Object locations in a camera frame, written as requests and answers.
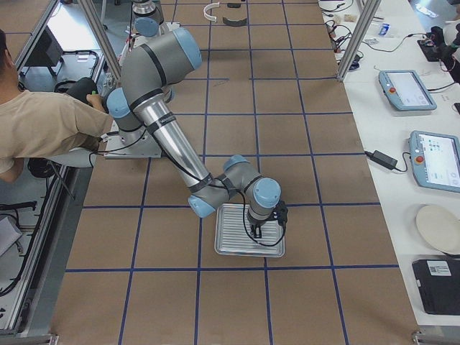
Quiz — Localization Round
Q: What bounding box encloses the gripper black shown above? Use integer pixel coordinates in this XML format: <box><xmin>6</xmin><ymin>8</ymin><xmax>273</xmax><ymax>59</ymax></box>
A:
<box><xmin>248</xmin><ymin>216</ymin><xmax>267</xmax><ymax>239</ymax></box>

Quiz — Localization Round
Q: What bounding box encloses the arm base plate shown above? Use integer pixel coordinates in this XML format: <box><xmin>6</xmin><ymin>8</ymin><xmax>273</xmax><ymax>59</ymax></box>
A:
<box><xmin>103</xmin><ymin>121</ymin><xmax>162</xmax><ymax>159</ymax></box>

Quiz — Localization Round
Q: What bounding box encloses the white curved plastic part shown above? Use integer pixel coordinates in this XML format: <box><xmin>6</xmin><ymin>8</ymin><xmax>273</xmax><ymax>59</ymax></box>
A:
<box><xmin>203</xmin><ymin>1</ymin><xmax>220</xmax><ymax>23</ymax></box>

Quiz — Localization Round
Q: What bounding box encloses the olive brake shoe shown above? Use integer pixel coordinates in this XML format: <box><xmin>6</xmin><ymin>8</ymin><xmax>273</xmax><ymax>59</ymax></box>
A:
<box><xmin>222</xmin><ymin>17</ymin><xmax>248</xmax><ymax>27</ymax></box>

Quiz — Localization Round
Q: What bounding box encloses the aluminium frame post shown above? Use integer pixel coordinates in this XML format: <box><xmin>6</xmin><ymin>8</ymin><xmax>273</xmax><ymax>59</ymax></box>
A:
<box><xmin>336</xmin><ymin>0</ymin><xmax>381</xmax><ymax>82</ymax></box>

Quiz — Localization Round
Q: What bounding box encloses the black laptop device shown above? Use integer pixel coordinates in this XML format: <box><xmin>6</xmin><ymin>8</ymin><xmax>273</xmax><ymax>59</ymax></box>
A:
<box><xmin>412</xmin><ymin>259</ymin><xmax>459</xmax><ymax>316</ymax></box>

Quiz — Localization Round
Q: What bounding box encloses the white round plate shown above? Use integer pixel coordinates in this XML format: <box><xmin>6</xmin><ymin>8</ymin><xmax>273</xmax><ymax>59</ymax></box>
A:
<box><xmin>415</xmin><ymin>205</ymin><xmax>459</xmax><ymax>256</ymax></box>

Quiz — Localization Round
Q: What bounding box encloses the teach pendant far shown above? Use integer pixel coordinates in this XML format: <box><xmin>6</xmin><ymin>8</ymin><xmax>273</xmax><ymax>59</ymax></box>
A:
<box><xmin>378</xmin><ymin>70</ymin><xmax>437</xmax><ymax>111</ymax></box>

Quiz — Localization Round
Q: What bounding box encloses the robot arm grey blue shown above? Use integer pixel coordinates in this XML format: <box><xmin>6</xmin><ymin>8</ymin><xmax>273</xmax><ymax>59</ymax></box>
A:
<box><xmin>121</xmin><ymin>27</ymin><xmax>288</xmax><ymax>242</ymax></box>
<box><xmin>132</xmin><ymin>0</ymin><xmax>164</xmax><ymax>37</ymax></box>

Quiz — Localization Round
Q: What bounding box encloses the person in beige shirt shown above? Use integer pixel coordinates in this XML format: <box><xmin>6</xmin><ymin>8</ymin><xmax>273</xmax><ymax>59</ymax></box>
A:
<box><xmin>1</xmin><ymin>32</ymin><xmax>111</xmax><ymax>183</ymax></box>

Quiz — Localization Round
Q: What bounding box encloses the black power adapter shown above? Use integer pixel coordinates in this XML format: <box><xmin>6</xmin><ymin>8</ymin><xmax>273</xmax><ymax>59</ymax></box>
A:
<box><xmin>364</xmin><ymin>150</ymin><xmax>397</xmax><ymax>170</ymax></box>

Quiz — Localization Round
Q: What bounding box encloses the silver ribbed metal tray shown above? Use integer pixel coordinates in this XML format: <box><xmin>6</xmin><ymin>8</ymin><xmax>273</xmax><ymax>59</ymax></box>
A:
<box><xmin>214</xmin><ymin>203</ymin><xmax>285</xmax><ymax>258</ymax></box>

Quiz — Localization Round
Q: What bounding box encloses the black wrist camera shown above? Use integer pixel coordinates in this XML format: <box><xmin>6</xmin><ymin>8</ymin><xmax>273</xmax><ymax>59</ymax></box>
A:
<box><xmin>272</xmin><ymin>200</ymin><xmax>288</xmax><ymax>226</ymax></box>

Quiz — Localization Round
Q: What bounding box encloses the teach pendant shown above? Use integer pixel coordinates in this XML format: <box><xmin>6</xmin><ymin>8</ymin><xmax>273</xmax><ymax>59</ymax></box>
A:
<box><xmin>408</xmin><ymin>131</ymin><xmax>459</xmax><ymax>193</ymax></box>
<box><xmin>378</xmin><ymin>70</ymin><xmax>437</xmax><ymax>111</ymax></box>

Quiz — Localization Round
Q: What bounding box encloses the teach pendant near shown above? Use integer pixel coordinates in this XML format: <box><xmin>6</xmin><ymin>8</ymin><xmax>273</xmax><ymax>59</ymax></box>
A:
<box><xmin>408</xmin><ymin>131</ymin><xmax>459</xmax><ymax>193</ymax></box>

